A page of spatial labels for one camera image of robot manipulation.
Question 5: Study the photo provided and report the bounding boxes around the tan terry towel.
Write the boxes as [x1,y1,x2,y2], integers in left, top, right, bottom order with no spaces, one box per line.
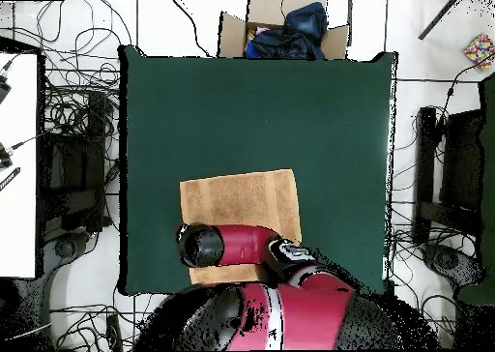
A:
[179,168,303,286]

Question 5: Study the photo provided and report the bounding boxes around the flat black strip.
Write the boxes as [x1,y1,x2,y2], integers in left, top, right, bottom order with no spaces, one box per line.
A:
[0,166,21,192]

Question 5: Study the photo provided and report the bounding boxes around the dark green table cloth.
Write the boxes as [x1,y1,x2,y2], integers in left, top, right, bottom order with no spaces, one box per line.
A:
[117,44,399,297]

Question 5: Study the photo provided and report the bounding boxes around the brown cardboard box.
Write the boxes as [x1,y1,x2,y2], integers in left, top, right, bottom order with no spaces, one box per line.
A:
[217,0,351,61]

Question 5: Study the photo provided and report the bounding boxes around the black metal stand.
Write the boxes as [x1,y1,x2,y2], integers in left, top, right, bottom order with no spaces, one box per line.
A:
[412,105,486,247]
[38,90,117,245]

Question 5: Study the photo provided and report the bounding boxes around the dark blue clothing pile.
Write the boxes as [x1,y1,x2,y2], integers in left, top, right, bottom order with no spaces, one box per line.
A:
[244,1,329,61]

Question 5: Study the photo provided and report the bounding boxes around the grey curved stand base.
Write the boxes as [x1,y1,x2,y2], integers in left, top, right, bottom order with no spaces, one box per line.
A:
[11,229,92,351]

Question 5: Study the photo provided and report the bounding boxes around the black power strip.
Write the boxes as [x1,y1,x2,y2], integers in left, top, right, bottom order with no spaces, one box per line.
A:
[104,312,124,351]

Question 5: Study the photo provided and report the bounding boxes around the black round floor base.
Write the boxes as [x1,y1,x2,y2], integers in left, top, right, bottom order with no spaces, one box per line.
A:
[420,242,484,289]

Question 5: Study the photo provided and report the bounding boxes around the white side table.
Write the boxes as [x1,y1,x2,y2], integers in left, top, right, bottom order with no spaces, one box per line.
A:
[0,51,40,279]

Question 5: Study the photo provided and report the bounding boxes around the black metal rod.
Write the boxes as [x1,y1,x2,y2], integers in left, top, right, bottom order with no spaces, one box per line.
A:
[417,0,464,41]

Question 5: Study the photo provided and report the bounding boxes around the multicoloured patterned box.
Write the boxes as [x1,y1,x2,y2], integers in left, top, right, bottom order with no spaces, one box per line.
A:
[462,32,495,72]

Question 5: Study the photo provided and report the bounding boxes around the black cable tangle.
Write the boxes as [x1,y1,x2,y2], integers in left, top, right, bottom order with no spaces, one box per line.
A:
[49,285,156,351]
[0,0,134,136]
[386,196,465,349]

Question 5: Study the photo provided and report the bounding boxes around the single black cable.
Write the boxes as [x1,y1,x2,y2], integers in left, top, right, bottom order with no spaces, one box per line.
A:
[171,0,212,58]

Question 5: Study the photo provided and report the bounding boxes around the black cable with connector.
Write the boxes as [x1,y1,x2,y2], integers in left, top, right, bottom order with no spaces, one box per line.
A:
[434,53,495,140]

